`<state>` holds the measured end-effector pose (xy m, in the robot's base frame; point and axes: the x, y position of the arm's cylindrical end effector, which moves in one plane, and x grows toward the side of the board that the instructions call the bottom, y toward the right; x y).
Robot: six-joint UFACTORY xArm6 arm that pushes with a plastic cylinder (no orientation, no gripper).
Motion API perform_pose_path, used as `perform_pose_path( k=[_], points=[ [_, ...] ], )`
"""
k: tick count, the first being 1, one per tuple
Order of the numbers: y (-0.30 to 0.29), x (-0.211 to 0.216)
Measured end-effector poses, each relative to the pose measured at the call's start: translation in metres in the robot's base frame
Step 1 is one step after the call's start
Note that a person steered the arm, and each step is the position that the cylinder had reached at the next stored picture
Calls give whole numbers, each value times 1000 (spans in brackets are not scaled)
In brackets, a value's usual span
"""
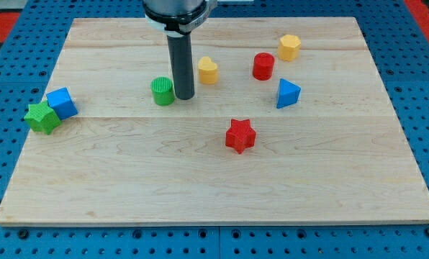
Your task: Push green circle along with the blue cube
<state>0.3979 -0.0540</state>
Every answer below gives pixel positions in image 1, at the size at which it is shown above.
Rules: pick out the green cylinder block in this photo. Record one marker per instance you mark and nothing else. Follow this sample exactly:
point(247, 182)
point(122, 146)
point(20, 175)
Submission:
point(162, 90)

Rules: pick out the blue cube block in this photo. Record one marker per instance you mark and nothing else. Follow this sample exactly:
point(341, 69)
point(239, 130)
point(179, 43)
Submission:
point(61, 102)

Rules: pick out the red star block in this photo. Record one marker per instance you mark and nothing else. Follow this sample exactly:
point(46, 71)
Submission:
point(240, 136)

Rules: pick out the yellow heart block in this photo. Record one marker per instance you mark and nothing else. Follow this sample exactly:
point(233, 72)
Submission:
point(208, 71)

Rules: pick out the light wooden board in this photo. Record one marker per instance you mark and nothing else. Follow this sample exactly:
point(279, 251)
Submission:
point(336, 157)

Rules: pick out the blue triangle block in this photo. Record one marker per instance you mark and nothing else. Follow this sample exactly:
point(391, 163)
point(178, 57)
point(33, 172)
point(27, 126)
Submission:
point(287, 94)

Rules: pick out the red cylinder block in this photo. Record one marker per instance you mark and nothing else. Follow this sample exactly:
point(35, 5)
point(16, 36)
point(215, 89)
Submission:
point(263, 66)

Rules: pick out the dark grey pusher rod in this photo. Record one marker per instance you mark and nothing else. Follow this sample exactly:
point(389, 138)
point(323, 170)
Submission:
point(182, 66)

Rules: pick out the yellow hexagon block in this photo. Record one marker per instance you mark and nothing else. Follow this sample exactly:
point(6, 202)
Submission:
point(289, 47)

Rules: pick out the green star block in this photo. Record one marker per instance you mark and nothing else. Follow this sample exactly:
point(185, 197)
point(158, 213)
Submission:
point(42, 118)

